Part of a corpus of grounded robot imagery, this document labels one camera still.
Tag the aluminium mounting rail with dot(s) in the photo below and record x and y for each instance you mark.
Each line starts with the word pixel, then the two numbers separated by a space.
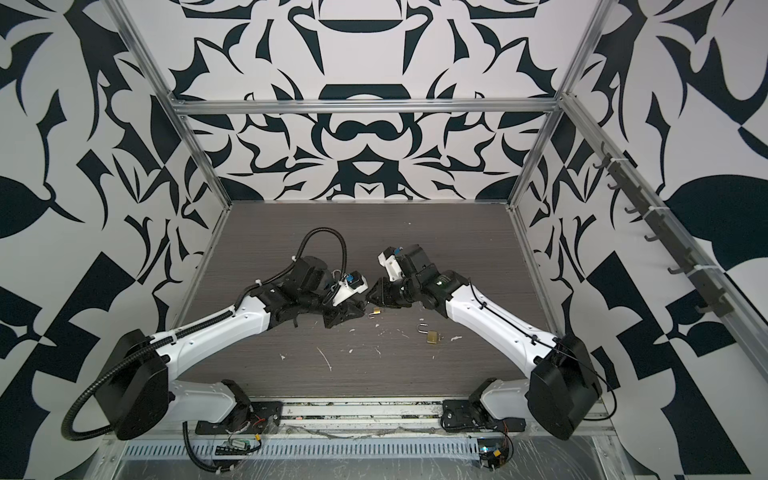
pixel 331 418

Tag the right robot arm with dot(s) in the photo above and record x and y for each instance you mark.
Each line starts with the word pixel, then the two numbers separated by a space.
pixel 560 385

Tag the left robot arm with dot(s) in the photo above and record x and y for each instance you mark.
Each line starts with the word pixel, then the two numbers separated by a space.
pixel 140 386

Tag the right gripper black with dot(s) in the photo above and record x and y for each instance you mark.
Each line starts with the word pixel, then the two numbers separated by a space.
pixel 384 289

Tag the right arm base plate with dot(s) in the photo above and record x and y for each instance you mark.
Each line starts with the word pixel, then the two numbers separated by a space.
pixel 466 416

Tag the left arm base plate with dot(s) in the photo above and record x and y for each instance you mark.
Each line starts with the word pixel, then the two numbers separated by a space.
pixel 259 418

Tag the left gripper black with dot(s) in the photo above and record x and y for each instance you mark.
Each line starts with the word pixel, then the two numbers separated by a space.
pixel 342 312

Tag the right green circuit board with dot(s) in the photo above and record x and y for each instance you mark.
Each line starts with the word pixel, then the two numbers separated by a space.
pixel 493 454

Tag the large brass padlock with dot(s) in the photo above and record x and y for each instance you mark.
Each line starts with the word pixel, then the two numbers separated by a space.
pixel 432 336

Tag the left green circuit board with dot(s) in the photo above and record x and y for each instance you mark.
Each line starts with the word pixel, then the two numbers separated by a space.
pixel 239 447

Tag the green circuit board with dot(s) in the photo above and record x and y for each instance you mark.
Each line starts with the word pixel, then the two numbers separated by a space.
pixel 239 447
pixel 493 454

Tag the white slotted cable duct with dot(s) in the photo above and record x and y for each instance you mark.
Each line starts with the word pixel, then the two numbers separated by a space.
pixel 312 449

